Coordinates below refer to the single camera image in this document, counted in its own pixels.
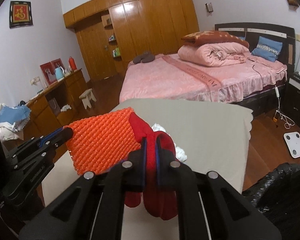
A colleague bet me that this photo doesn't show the red cloth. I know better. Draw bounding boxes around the red cloth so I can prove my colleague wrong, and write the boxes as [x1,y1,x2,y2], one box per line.
[125,113,178,220]

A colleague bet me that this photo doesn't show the white tissue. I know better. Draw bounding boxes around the white tissue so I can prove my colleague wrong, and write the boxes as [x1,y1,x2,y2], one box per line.
[151,122,188,163]

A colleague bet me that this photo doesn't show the orange woven scrubber pad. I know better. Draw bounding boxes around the orange woven scrubber pad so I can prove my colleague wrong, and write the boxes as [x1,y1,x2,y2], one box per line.
[66,107,141,176]

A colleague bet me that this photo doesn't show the black trash bag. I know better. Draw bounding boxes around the black trash bag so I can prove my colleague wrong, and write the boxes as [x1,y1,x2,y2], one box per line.
[242,163,300,239]

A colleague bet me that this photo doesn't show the blue cloth pile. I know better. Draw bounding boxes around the blue cloth pile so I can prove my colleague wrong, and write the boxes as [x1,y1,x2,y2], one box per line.
[0,104,31,132]

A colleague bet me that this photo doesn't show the wooden sideboard cabinet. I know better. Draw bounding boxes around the wooden sideboard cabinet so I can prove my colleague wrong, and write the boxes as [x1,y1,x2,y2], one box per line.
[4,70,88,150]

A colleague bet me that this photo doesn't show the small white wooden stool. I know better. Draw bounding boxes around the small white wooden stool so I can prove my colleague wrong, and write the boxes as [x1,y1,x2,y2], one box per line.
[79,88,97,109]

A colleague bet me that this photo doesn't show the grey table cover cloth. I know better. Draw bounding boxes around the grey table cover cloth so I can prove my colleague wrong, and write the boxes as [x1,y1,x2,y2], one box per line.
[42,99,253,239]

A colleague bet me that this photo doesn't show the light blue electric kettle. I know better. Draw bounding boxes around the light blue electric kettle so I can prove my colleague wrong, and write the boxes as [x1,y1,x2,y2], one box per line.
[55,67,64,81]

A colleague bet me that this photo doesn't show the red photo frames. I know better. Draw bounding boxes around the red photo frames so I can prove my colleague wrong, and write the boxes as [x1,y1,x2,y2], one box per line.
[40,59,65,85]

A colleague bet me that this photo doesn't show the red thermos bottle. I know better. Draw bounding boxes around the red thermos bottle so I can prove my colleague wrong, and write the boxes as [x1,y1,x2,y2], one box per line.
[69,57,77,71]

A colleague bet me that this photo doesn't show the white bathroom scale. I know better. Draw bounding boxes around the white bathroom scale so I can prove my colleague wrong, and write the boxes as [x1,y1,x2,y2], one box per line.
[283,132,300,159]

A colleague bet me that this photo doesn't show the bed with pink sheet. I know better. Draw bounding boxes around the bed with pink sheet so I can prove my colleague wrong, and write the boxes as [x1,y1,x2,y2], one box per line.
[119,54,288,115]

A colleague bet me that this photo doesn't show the black nightstand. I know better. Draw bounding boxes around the black nightstand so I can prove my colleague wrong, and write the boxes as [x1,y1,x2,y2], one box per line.
[282,73,300,127]

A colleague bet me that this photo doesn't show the wooden wardrobe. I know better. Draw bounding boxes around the wooden wardrobe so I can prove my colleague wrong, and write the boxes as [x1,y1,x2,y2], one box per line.
[63,0,199,82]

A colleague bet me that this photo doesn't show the dark slippers on bed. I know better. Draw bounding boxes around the dark slippers on bed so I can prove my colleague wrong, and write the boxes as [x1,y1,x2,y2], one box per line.
[133,51,155,64]

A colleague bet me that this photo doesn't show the folded pink quilt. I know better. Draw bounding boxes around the folded pink quilt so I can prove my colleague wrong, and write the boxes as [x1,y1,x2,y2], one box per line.
[178,42,250,67]

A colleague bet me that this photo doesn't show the blue pillow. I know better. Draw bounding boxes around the blue pillow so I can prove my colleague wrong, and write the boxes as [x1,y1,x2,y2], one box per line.
[251,36,283,62]

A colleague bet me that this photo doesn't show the red brown folded blanket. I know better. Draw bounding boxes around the red brown folded blanket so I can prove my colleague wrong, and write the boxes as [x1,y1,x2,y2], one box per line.
[181,30,249,48]

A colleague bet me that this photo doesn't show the black headboard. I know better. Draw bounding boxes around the black headboard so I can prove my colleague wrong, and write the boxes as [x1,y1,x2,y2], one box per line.
[215,22,296,72]

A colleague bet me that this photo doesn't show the red framed wall picture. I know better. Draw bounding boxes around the red framed wall picture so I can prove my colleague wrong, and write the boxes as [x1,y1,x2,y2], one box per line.
[9,1,33,29]

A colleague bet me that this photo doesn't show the wall switch box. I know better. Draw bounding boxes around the wall switch box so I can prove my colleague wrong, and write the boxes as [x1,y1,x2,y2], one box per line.
[205,3,213,13]

